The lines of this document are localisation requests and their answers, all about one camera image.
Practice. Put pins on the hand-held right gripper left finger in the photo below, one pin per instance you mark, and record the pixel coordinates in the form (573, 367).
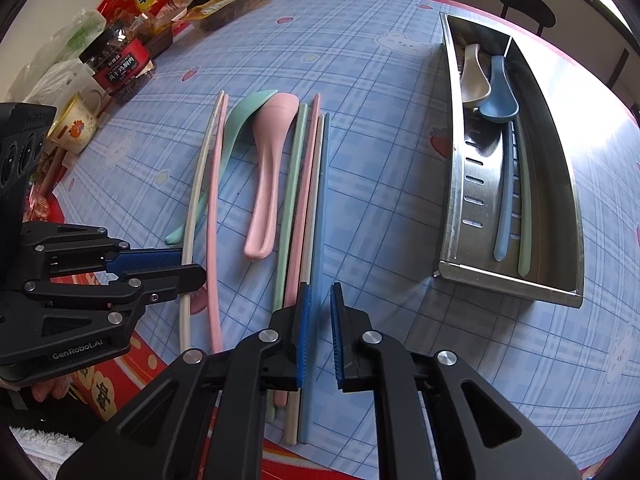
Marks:
(303, 340)

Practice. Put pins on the metal utensil tray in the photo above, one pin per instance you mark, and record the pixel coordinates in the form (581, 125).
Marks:
(480, 200)

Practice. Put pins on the green spoon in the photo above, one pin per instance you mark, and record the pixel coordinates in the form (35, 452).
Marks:
(240, 115)

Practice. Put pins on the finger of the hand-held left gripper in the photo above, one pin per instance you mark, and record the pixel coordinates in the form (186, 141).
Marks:
(145, 260)
(165, 280)

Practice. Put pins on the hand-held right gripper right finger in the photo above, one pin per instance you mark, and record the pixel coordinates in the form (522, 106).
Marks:
(340, 340)

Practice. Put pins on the yellow snack tray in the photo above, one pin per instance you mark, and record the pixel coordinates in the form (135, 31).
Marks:
(225, 7)

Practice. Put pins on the person's left hand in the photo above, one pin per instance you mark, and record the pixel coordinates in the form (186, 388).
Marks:
(50, 389)

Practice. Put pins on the black round stool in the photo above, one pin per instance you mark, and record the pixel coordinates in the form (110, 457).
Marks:
(525, 2)

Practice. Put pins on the beige spoon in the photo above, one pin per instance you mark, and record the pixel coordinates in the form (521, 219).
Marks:
(475, 80)

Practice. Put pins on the white plastic bag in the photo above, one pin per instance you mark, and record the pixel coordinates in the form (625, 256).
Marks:
(55, 55)

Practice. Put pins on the blue plaid table mat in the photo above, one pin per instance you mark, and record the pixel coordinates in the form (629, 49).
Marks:
(375, 160)

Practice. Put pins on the pink chopstick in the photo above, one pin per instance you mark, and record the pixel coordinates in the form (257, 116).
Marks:
(309, 160)
(214, 210)

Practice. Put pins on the blue spoon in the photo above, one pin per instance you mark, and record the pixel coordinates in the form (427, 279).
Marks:
(497, 95)

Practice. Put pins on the pink spoon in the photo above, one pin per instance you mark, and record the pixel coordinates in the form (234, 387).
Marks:
(270, 160)

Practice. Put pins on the blue chopstick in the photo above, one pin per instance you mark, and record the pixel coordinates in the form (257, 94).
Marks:
(505, 200)
(322, 200)

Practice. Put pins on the white fluffy cloth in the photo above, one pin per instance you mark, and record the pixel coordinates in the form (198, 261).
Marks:
(42, 445)

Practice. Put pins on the white printed mug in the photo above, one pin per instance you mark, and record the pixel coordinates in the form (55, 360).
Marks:
(77, 125)

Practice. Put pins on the red label snack jar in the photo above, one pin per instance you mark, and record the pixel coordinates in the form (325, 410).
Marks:
(117, 65)

